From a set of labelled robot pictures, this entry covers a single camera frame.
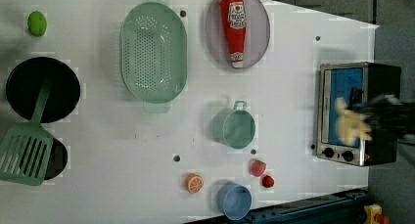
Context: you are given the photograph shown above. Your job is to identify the orange slice toy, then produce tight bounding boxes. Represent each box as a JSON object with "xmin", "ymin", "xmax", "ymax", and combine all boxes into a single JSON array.
[{"xmin": 185, "ymin": 173, "xmax": 204, "ymax": 194}]

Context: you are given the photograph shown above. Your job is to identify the black round pan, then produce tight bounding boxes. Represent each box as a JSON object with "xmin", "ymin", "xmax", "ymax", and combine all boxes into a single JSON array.
[{"xmin": 5, "ymin": 56, "xmax": 81, "ymax": 124}]

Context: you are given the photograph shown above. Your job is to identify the peeled plush banana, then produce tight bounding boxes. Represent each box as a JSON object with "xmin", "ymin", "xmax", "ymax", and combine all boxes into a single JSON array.
[{"xmin": 335, "ymin": 98, "xmax": 372, "ymax": 146}]

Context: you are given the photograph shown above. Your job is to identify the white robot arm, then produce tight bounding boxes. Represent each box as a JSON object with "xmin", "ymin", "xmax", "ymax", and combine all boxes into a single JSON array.
[{"xmin": 352, "ymin": 94, "xmax": 415, "ymax": 146}]

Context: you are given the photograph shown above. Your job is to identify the small red fruit toy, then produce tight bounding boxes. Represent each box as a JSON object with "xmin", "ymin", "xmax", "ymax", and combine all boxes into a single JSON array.
[{"xmin": 261, "ymin": 175, "xmax": 275, "ymax": 188}]

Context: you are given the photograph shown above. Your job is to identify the green metal cup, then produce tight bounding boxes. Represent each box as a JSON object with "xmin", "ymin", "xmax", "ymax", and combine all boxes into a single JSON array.
[{"xmin": 212, "ymin": 100, "xmax": 255, "ymax": 150}]

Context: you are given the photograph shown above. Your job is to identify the red plush ketchup bottle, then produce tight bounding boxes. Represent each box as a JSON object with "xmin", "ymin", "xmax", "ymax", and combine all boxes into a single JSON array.
[{"xmin": 220, "ymin": 0, "xmax": 247, "ymax": 68}]

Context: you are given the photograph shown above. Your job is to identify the green plastic colander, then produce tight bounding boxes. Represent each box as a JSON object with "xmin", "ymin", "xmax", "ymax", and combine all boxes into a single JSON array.
[{"xmin": 119, "ymin": 0, "xmax": 188, "ymax": 113}]

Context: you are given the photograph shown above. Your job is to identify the plush strawberry toy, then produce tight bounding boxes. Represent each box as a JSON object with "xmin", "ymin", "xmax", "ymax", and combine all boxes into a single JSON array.
[{"xmin": 251, "ymin": 159, "xmax": 266, "ymax": 177}]

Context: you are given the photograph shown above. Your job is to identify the small black cup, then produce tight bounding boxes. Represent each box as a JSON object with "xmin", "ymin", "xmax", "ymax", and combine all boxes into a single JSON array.
[{"xmin": 44, "ymin": 139, "xmax": 69, "ymax": 180}]

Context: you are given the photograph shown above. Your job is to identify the grey oval plate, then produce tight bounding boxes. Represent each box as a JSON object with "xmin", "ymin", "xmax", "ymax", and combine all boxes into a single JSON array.
[{"xmin": 205, "ymin": 0, "xmax": 270, "ymax": 68}]

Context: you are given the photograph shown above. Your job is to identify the green slotted spatula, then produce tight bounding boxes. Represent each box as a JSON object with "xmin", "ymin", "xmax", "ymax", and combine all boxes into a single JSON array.
[{"xmin": 0, "ymin": 82, "xmax": 53, "ymax": 186}]

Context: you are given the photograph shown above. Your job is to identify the black toaster oven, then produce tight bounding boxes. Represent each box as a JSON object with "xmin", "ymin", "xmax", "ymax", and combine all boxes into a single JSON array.
[{"xmin": 316, "ymin": 62, "xmax": 401, "ymax": 166}]

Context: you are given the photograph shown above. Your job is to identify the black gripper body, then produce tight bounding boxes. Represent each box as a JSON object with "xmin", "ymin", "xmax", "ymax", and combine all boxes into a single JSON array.
[{"xmin": 355, "ymin": 94, "xmax": 403, "ymax": 138}]

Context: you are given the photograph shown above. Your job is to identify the green lime toy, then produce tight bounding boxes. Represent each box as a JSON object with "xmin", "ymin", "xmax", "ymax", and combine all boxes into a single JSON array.
[{"xmin": 27, "ymin": 11, "xmax": 47, "ymax": 37}]

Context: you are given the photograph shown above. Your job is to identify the blue plastic cup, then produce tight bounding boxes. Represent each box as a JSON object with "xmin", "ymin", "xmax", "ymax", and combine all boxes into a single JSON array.
[{"xmin": 217, "ymin": 182, "xmax": 253, "ymax": 220}]

